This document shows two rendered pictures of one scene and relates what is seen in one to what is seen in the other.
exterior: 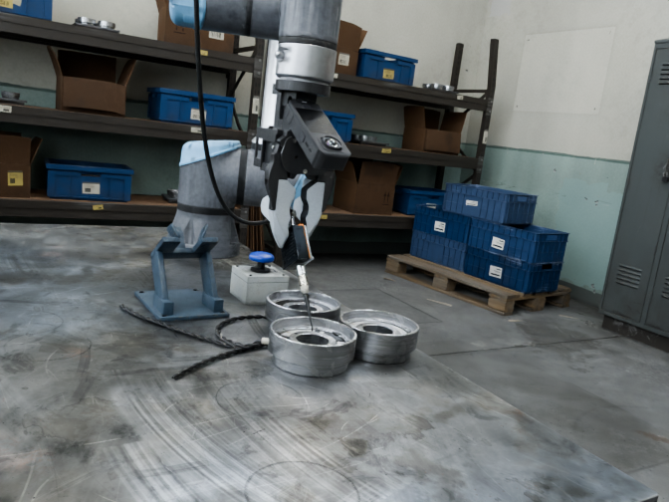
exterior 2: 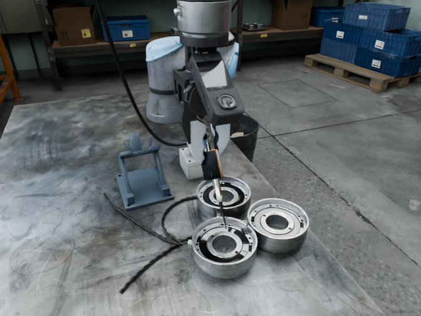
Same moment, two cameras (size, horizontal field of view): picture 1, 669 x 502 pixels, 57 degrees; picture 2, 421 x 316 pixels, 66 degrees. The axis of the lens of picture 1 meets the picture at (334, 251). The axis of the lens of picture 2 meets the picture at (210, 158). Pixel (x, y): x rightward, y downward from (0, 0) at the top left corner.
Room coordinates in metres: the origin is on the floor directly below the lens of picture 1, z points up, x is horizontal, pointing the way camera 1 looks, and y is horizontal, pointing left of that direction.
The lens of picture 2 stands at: (0.33, -0.04, 1.22)
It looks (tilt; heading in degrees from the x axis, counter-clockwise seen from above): 31 degrees down; 11
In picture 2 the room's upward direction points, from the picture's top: straight up
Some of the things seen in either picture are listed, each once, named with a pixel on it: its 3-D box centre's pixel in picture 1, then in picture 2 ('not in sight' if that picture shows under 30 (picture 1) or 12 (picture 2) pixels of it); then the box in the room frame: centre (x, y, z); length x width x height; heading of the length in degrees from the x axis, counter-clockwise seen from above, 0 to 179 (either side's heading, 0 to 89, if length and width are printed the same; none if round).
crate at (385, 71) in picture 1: (376, 69); not in sight; (5.14, -0.16, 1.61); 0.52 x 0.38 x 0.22; 124
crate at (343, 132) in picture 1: (313, 124); not in sight; (4.87, 0.29, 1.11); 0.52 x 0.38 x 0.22; 121
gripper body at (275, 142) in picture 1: (295, 130); (202, 73); (0.81, 0.07, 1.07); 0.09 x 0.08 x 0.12; 34
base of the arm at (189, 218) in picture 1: (204, 227); (169, 99); (1.25, 0.27, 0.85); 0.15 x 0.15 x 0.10
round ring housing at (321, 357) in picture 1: (312, 346); (223, 247); (0.70, 0.01, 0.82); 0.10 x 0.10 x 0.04
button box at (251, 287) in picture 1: (258, 282); (197, 159); (0.95, 0.12, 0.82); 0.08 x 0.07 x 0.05; 31
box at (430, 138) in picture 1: (432, 129); not in sight; (5.46, -0.72, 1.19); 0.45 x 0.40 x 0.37; 116
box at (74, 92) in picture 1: (90, 82); not in sight; (4.02, 1.69, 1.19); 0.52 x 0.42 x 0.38; 121
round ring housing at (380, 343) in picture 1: (376, 336); (276, 226); (0.77, -0.07, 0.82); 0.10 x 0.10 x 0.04
